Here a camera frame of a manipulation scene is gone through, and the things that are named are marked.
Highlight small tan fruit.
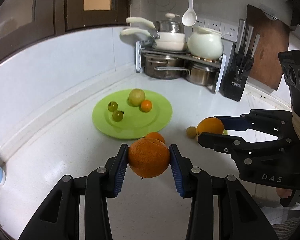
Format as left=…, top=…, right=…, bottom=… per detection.
left=186, top=126, right=197, bottom=139

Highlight large orange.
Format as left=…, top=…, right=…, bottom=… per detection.
left=128, top=138, right=170, bottom=178

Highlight small orange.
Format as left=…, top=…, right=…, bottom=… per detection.
left=145, top=132, right=165, bottom=143

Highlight green tomato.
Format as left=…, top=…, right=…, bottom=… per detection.
left=108, top=101, right=118, bottom=112
left=112, top=110, right=124, bottom=122

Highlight small orange tangerine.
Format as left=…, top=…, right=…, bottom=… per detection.
left=140, top=100, right=153, bottom=113

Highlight yellow green pear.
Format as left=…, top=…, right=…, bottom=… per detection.
left=128, top=89, right=146, bottom=107

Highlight person right hand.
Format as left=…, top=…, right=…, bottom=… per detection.
left=276, top=188, right=293, bottom=198

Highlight black knife block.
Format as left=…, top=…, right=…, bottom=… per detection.
left=221, top=19, right=261, bottom=102

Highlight small steel pot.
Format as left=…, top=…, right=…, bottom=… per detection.
left=185, top=63, right=219, bottom=87

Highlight green plate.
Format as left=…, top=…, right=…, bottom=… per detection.
left=92, top=89, right=173, bottom=140

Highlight white ceramic pot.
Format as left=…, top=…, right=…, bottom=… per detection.
left=187, top=26, right=229, bottom=61

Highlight wooden cutting board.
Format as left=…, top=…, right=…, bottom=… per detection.
left=247, top=4, right=289, bottom=90

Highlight corner pot rack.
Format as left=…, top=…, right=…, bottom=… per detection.
left=135, top=40, right=226, bottom=93

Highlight large steel pot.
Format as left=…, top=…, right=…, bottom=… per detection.
left=144, top=53, right=190, bottom=80

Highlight cream saucepan lower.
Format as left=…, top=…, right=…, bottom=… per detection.
left=120, top=28, right=187, bottom=51

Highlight white hanging ladle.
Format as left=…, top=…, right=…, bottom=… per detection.
left=181, top=0, right=197, bottom=27

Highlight steel pot with lid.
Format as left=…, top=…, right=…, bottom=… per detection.
left=155, top=12, right=184, bottom=34

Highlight wall power sockets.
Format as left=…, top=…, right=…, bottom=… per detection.
left=194, top=17, right=238, bottom=42

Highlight dark wooden window frame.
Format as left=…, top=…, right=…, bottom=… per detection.
left=0, top=0, right=130, bottom=63

